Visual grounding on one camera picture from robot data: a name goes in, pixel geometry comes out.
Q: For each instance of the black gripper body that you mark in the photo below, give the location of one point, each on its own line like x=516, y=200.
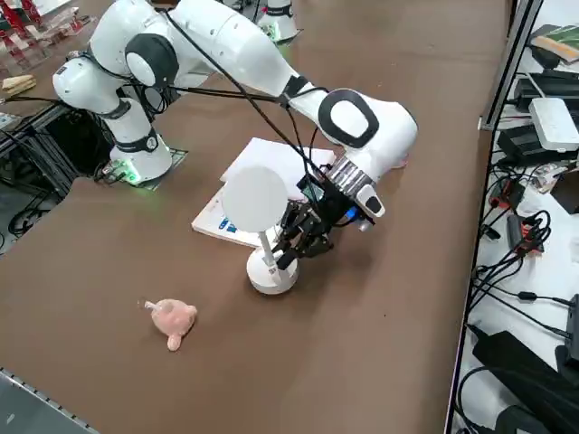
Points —
x=335, y=208

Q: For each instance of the white foldable desk lamp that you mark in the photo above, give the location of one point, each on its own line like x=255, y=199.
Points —
x=253, y=199

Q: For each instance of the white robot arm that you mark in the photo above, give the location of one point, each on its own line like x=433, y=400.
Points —
x=280, y=18
x=226, y=45

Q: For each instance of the white clipboard with black clip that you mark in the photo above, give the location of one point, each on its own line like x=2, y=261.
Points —
x=262, y=156

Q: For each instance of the white and blue book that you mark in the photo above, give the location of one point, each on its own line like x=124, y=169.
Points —
x=212, y=223

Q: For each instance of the pink plush toy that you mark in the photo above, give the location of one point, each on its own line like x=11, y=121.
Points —
x=172, y=321

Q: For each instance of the white router box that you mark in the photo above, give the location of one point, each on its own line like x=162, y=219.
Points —
x=554, y=122

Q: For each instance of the tan wooden block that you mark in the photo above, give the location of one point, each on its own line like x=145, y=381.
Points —
x=20, y=84

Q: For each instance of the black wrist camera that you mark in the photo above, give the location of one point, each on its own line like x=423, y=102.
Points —
x=312, y=190

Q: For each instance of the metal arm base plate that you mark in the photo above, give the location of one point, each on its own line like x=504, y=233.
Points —
x=178, y=156
x=296, y=35

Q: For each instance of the aluminium upright post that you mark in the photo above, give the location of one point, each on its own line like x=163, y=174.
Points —
x=514, y=63

